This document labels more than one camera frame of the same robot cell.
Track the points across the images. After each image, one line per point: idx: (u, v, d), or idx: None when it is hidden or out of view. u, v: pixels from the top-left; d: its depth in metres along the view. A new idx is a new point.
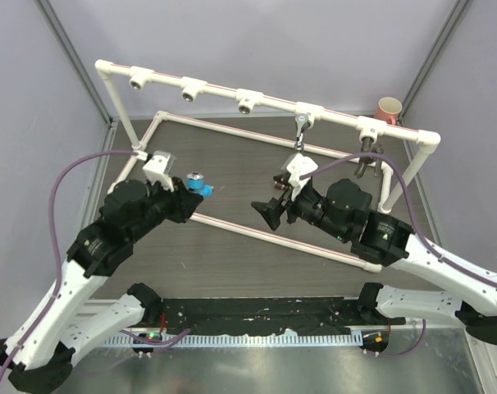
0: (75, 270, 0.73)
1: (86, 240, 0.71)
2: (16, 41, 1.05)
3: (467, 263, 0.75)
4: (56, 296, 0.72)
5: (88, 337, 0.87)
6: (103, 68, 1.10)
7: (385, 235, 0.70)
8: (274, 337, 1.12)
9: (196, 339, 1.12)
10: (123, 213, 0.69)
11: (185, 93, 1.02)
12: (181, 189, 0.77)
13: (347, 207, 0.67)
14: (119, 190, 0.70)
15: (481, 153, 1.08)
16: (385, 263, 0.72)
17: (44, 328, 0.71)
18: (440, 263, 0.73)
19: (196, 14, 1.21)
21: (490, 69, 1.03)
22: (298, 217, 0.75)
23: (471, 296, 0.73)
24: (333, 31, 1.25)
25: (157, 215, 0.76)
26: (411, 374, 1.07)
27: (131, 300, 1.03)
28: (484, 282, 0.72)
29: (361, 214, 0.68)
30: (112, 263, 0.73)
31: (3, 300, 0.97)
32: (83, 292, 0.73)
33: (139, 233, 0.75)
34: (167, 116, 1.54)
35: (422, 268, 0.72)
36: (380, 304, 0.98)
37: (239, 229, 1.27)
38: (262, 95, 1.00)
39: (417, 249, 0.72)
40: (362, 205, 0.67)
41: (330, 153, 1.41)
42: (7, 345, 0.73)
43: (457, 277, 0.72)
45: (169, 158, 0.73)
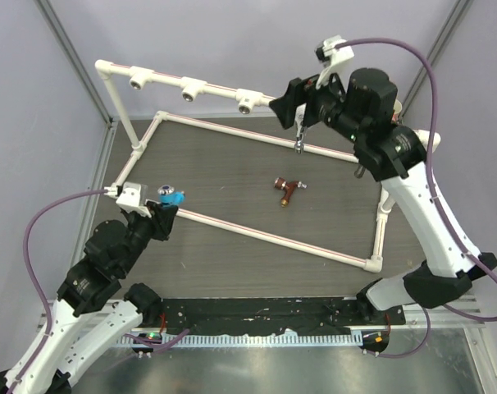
0: (65, 307, 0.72)
1: (75, 281, 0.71)
2: (18, 39, 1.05)
3: (453, 220, 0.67)
4: (48, 334, 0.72)
5: (84, 358, 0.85)
6: (102, 69, 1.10)
7: (397, 146, 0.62)
8: (274, 338, 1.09)
9: (196, 339, 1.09)
10: (105, 254, 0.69)
11: (185, 93, 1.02)
12: (159, 214, 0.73)
13: (365, 87, 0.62)
14: (99, 233, 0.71)
15: (482, 151, 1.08)
16: (379, 176, 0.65)
17: (39, 364, 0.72)
18: (429, 203, 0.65)
19: (196, 14, 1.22)
21: (490, 68, 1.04)
22: (316, 113, 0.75)
23: (435, 249, 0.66)
24: (334, 32, 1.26)
25: (142, 245, 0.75)
26: (411, 374, 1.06)
27: (126, 306, 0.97)
28: (456, 242, 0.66)
29: (375, 103, 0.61)
30: (102, 300, 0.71)
31: (1, 300, 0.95)
32: (75, 328, 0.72)
33: (129, 265, 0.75)
34: (167, 116, 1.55)
35: (411, 197, 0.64)
36: (371, 295, 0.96)
37: (239, 228, 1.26)
38: (262, 95, 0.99)
39: (420, 178, 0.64)
40: (380, 90, 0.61)
41: (330, 153, 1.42)
42: (8, 379, 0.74)
43: (437, 225, 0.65)
45: (141, 190, 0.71)
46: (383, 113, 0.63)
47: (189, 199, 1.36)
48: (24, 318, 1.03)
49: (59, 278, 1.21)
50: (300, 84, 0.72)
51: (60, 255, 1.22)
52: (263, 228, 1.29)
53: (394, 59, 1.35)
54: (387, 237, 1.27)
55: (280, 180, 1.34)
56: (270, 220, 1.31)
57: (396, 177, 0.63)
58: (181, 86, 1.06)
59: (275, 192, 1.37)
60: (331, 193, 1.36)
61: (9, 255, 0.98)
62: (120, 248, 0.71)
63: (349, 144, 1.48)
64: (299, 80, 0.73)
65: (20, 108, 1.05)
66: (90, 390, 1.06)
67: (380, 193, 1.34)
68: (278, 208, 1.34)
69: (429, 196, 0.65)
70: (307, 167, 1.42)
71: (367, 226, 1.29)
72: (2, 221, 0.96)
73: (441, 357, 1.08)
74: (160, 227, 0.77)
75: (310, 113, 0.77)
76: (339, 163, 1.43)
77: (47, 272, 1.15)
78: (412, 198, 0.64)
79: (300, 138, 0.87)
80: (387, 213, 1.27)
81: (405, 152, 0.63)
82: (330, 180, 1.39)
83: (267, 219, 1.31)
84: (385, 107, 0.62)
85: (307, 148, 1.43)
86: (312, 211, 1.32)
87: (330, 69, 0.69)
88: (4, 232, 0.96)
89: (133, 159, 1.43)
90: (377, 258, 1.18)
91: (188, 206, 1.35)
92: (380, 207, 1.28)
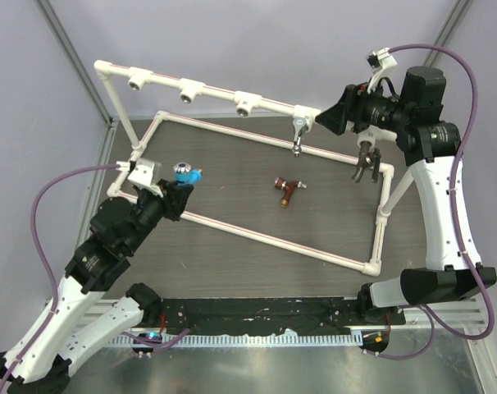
0: (73, 285, 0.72)
1: (84, 258, 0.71)
2: (17, 38, 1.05)
3: (465, 222, 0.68)
4: (54, 312, 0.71)
5: (85, 346, 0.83)
6: (102, 69, 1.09)
7: (433, 134, 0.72)
8: (274, 338, 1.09)
9: (196, 339, 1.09)
10: (111, 231, 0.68)
11: (184, 95, 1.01)
12: (172, 193, 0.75)
13: (415, 73, 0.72)
14: (103, 211, 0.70)
15: (482, 151, 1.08)
16: (410, 159, 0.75)
17: (43, 341, 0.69)
18: (444, 194, 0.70)
19: (197, 14, 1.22)
21: (491, 70, 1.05)
22: (367, 121, 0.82)
23: (436, 239, 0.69)
24: (334, 32, 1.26)
25: (150, 223, 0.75)
26: (411, 376, 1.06)
27: (127, 302, 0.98)
28: (457, 239, 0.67)
29: (423, 88, 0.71)
30: (110, 278, 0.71)
31: (5, 300, 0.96)
32: (81, 308, 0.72)
33: (134, 245, 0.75)
34: (167, 116, 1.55)
35: (429, 183, 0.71)
36: (373, 293, 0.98)
37: (239, 231, 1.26)
38: (260, 98, 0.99)
39: (444, 169, 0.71)
40: (427, 78, 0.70)
41: (329, 155, 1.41)
42: (6, 359, 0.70)
43: (444, 216, 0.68)
45: (153, 168, 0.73)
46: (428, 103, 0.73)
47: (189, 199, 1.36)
48: (25, 318, 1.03)
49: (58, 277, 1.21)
50: (354, 89, 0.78)
51: (60, 255, 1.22)
52: (263, 228, 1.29)
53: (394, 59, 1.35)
54: (386, 237, 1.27)
55: (280, 180, 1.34)
56: (270, 220, 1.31)
57: (422, 160, 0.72)
58: (180, 88, 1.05)
59: (275, 192, 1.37)
60: (331, 193, 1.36)
61: (10, 256, 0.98)
62: (124, 225, 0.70)
63: (348, 144, 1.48)
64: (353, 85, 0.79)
65: (20, 108, 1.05)
66: (90, 390, 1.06)
67: (380, 194, 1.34)
68: (278, 208, 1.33)
69: (446, 188, 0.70)
70: (307, 168, 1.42)
71: (367, 226, 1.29)
72: (2, 220, 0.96)
73: (441, 357, 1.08)
74: (170, 207, 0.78)
75: (362, 119, 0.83)
76: (339, 162, 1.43)
77: (48, 273, 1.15)
78: (429, 184, 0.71)
79: (298, 141, 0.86)
80: (385, 217, 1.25)
81: (440, 141, 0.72)
82: (330, 180, 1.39)
83: (267, 219, 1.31)
84: (430, 93, 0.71)
85: (307, 148, 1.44)
86: (312, 211, 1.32)
87: (380, 73, 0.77)
88: (4, 232, 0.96)
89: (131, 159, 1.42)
90: (376, 260, 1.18)
91: (188, 206, 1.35)
92: (379, 211, 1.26)
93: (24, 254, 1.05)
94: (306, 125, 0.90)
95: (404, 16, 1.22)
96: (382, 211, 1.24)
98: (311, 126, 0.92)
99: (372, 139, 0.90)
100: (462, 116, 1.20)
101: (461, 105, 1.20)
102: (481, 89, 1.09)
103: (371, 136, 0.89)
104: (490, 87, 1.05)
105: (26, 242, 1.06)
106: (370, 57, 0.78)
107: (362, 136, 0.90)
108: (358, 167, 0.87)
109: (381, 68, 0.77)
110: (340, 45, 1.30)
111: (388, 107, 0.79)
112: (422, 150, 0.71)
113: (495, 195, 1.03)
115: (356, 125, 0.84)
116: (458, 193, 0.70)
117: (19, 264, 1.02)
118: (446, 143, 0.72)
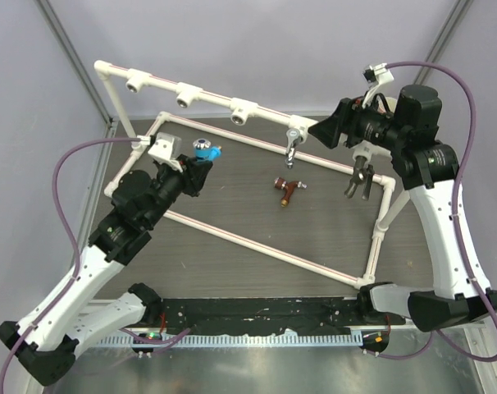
0: (97, 253, 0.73)
1: (109, 229, 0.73)
2: (17, 38, 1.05)
3: (471, 247, 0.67)
4: (75, 278, 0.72)
5: (92, 330, 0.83)
6: (102, 69, 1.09)
7: (430, 158, 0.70)
8: (274, 337, 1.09)
9: (196, 339, 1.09)
10: (131, 204, 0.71)
11: (180, 100, 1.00)
12: (191, 168, 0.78)
13: (410, 96, 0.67)
14: (125, 185, 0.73)
15: (482, 151, 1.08)
16: (408, 185, 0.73)
17: (61, 309, 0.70)
18: (448, 219, 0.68)
19: (196, 14, 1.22)
21: (491, 69, 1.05)
22: (361, 137, 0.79)
23: (443, 265, 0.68)
24: (334, 31, 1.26)
25: (170, 199, 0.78)
26: (411, 376, 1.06)
27: (132, 298, 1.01)
28: (464, 265, 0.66)
29: (420, 112, 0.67)
30: (133, 249, 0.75)
31: (6, 300, 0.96)
32: (102, 277, 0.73)
33: (154, 219, 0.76)
34: (170, 116, 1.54)
35: (430, 209, 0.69)
36: (372, 290, 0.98)
37: (239, 240, 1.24)
38: (256, 106, 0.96)
39: (444, 194, 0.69)
40: (423, 102, 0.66)
41: (326, 163, 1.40)
42: (20, 327, 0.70)
43: (450, 243, 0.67)
45: (174, 143, 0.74)
46: (424, 125, 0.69)
47: (189, 199, 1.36)
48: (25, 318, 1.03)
49: (59, 277, 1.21)
50: (349, 103, 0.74)
51: (60, 255, 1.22)
52: (263, 229, 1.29)
53: (394, 59, 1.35)
54: (387, 238, 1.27)
55: (280, 180, 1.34)
56: (270, 221, 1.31)
57: (421, 186, 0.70)
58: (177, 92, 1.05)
59: (275, 192, 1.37)
60: (331, 193, 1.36)
61: (10, 256, 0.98)
62: (144, 198, 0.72)
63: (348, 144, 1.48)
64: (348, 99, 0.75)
65: (20, 108, 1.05)
66: (90, 389, 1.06)
67: (379, 209, 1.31)
68: (278, 208, 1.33)
69: (449, 213, 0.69)
70: (307, 168, 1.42)
71: (367, 226, 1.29)
72: (2, 220, 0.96)
73: (441, 357, 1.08)
74: (190, 182, 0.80)
75: (354, 134, 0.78)
76: (339, 162, 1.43)
77: (48, 273, 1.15)
78: (431, 211, 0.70)
79: (291, 153, 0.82)
80: (383, 231, 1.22)
81: (439, 164, 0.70)
82: (330, 180, 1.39)
83: (267, 219, 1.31)
84: (426, 117, 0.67)
85: (300, 155, 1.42)
86: (312, 211, 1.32)
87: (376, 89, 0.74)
88: (4, 232, 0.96)
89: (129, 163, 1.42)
90: (370, 277, 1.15)
91: (188, 206, 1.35)
92: (376, 224, 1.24)
93: (25, 254, 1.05)
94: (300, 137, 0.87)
95: (403, 16, 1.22)
96: (379, 225, 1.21)
98: (306, 139, 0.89)
99: (368, 155, 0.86)
100: (462, 116, 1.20)
101: (461, 105, 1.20)
102: (481, 89, 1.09)
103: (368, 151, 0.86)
104: (490, 87, 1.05)
105: (26, 241, 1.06)
106: (366, 71, 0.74)
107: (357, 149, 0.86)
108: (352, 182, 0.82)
109: (377, 84, 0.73)
110: (340, 45, 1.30)
111: (382, 125, 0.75)
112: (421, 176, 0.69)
113: (495, 195, 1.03)
115: (348, 140, 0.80)
116: (460, 217, 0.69)
117: (20, 264, 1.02)
118: (443, 166, 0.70)
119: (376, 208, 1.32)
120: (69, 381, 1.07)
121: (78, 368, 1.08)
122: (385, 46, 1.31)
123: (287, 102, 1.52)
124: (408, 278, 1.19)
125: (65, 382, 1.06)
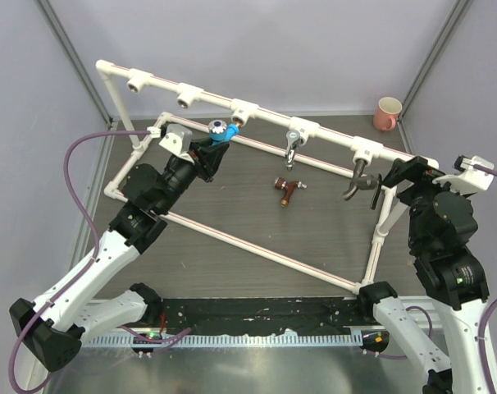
0: (116, 237, 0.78)
1: (129, 216, 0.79)
2: (17, 37, 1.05)
3: (494, 365, 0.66)
4: (94, 259, 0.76)
5: (98, 320, 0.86)
6: (104, 70, 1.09)
7: (458, 277, 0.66)
8: (274, 337, 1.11)
9: (196, 339, 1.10)
10: (142, 198, 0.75)
11: (181, 100, 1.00)
12: (203, 158, 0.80)
13: (444, 217, 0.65)
14: (133, 179, 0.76)
15: (482, 151, 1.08)
16: (431, 294, 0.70)
17: (79, 288, 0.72)
18: (473, 340, 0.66)
19: (197, 16, 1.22)
21: (490, 70, 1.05)
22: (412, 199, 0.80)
23: (465, 382, 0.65)
24: (334, 32, 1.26)
25: (182, 186, 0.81)
26: (411, 377, 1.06)
27: (134, 295, 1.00)
28: (488, 387, 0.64)
29: (452, 234, 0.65)
30: (150, 238, 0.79)
31: (6, 300, 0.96)
32: (120, 260, 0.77)
33: (166, 208, 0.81)
34: (170, 117, 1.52)
35: (457, 328, 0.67)
36: (379, 299, 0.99)
37: (243, 244, 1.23)
38: (257, 107, 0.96)
39: (471, 314, 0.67)
40: (459, 226, 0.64)
41: (324, 165, 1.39)
42: (36, 304, 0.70)
43: (474, 362, 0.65)
45: (183, 138, 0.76)
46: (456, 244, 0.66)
47: (189, 199, 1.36)
48: None
49: (58, 277, 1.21)
50: (422, 165, 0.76)
51: (60, 254, 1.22)
52: (264, 228, 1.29)
53: (394, 60, 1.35)
54: (387, 238, 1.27)
55: (280, 180, 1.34)
56: (270, 220, 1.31)
57: (448, 305, 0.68)
58: (178, 92, 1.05)
59: (276, 192, 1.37)
60: (332, 193, 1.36)
61: (10, 254, 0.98)
62: (153, 191, 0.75)
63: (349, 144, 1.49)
64: (425, 163, 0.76)
65: (20, 108, 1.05)
66: (90, 390, 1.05)
67: (380, 213, 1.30)
68: (279, 208, 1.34)
69: (475, 334, 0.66)
70: (307, 167, 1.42)
71: (368, 226, 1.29)
72: (2, 220, 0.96)
73: None
74: (203, 170, 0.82)
75: (409, 194, 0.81)
76: (339, 162, 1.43)
77: (48, 272, 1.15)
78: (457, 328, 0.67)
79: (290, 154, 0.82)
80: (382, 237, 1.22)
81: (466, 284, 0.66)
82: (331, 180, 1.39)
83: (268, 218, 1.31)
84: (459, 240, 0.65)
85: (302, 158, 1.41)
86: (312, 211, 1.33)
87: (453, 180, 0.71)
88: (4, 231, 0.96)
89: (130, 162, 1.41)
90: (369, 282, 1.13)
91: (189, 206, 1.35)
92: (376, 228, 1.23)
93: (25, 254, 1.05)
94: (299, 139, 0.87)
95: (404, 18, 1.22)
96: (379, 230, 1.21)
98: (306, 141, 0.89)
99: (369, 158, 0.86)
100: (460, 116, 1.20)
101: (459, 106, 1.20)
102: (481, 90, 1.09)
103: (367, 154, 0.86)
104: (490, 88, 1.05)
105: (26, 241, 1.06)
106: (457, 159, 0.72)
107: (357, 153, 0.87)
108: (353, 185, 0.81)
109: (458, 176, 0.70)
110: (341, 46, 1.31)
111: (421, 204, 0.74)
112: (449, 297, 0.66)
113: (495, 196, 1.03)
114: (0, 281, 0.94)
115: (402, 194, 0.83)
116: (486, 339, 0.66)
117: (20, 264, 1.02)
118: (471, 286, 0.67)
119: (376, 208, 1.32)
120: (69, 381, 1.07)
121: (78, 368, 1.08)
122: (384, 47, 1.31)
123: (287, 102, 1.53)
124: (408, 279, 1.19)
125: (64, 382, 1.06)
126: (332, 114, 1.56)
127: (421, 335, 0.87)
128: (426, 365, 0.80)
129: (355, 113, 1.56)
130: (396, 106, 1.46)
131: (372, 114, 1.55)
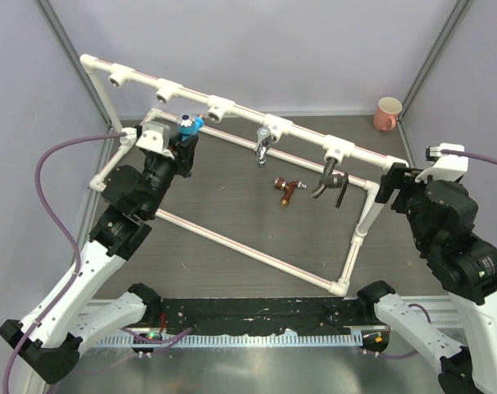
0: (98, 248, 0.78)
1: (110, 223, 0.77)
2: (17, 38, 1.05)
3: None
4: (78, 273, 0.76)
5: (95, 328, 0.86)
6: (87, 63, 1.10)
7: (481, 270, 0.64)
8: (274, 337, 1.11)
9: (196, 339, 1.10)
10: (122, 201, 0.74)
11: (159, 95, 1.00)
12: (181, 150, 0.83)
13: (440, 202, 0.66)
14: (113, 183, 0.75)
15: (483, 150, 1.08)
16: (456, 291, 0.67)
17: (65, 304, 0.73)
18: None
19: (197, 16, 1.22)
21: (490, 69, 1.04)
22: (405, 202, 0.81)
23: (489, 372, 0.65)
24: (334, 31, 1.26)
25: (164, 183, 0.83)
26: (410, 376, 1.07)
27: (133, 297, 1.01)
28: None
29: (453, 217, 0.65)
30: (134, 244, 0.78)
31: (7, 299, 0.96)
32: (104, 271, 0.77)
33: (148, 213, 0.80)
34: (161, 112, 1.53)
35: (481, 322, 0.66)
36: (379, 299, 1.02)
37: (228, 243, 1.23)
38: (233, 104, 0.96)
39: (494, 305, 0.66)
40: (458, 207, 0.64)
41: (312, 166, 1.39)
42: (23, 324, 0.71)
43: None
45: (162, 134, 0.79)
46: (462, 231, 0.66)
47: (189, 199, 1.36)
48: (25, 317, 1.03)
49: (58, 277, 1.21)
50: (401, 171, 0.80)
51: (60, 254, 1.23)
52: (263, 229, 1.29)
53: (393, 59, 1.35)
54: (387, 238, 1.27)
55: (280, 180, 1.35)
56: (270, 220, 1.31)
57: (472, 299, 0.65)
58: (158, 88, 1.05)
59: (275, 192, 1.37)
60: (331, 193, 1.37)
61: (11, 254, 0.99)
62: (136, 194, 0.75)
63: None
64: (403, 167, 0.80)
65: (20, 110, 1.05)
66: (90, 389, 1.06)
67: (361, 214, 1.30)
68: (278, 208, 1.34)
69: None
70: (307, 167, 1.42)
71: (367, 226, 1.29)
72: (2, 220, 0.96)
73: None
74: (182, 164, 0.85)
75: (402, 199, 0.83)
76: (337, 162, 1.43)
77: (48, 272, 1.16)
78: (480, 321, 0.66)
79: (261, 152, 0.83)
80: (362, 235, 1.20)
81: (486, 275, 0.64)
82: None
83: (267, 218, 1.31)
84: (462, 225, 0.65)
85: (287, 158, 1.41)
86: (311, 211, 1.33)
87: (431, 169, 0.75)
88: (4, 231, 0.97)
89: (115, 159, 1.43)
90: (344, 282, 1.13)
91: (189, 206, 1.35)
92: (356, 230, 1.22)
93: (25, 254, 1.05)
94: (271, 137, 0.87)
95: (404, 17, 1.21)
96: (358, 231, 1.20)
98: (279, 137, 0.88)
99: (339, 158, 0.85)
100: (461, 116, 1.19)
101: (459, 105, 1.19)
102: (481, 89, 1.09)
103: (338, 153, 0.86)
104: (490, 87, 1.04)
105: (25, 240, 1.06)
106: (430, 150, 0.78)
107: (329, 152, 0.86)
108: (321, 184, 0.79)
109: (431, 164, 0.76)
110: (341, 46, 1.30)
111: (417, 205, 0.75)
112: (471, 288, 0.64)
113: None
114: None
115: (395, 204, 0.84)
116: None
117: (19, 264, 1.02)
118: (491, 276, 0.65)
119: (359, 208, 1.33)
120: (70, 381, 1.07)
121: (79, 368, 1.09)
122: (384, 48, 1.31)
123: (287, 102, 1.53)
124: (407, 279, 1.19)
125: (65, 382, 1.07)
126: (333, 115, 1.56)
127: (426, 326, 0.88)
128: (437, 352, 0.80)
129: (355, 113, 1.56)
130: (396, 106, 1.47)
131: (371, 114, 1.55)
